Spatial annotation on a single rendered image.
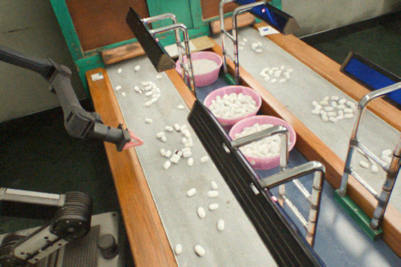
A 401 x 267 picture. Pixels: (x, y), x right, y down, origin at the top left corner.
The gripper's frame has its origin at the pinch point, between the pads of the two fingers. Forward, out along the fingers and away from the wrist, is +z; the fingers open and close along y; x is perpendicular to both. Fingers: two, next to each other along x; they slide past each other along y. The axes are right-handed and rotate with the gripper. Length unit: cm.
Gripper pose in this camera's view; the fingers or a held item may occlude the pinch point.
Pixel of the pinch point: (141, 142)
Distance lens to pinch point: 134.0
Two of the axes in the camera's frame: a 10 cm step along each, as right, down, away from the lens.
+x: -5.0, 7.9, 3.6
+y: -3.4, -5.6, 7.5
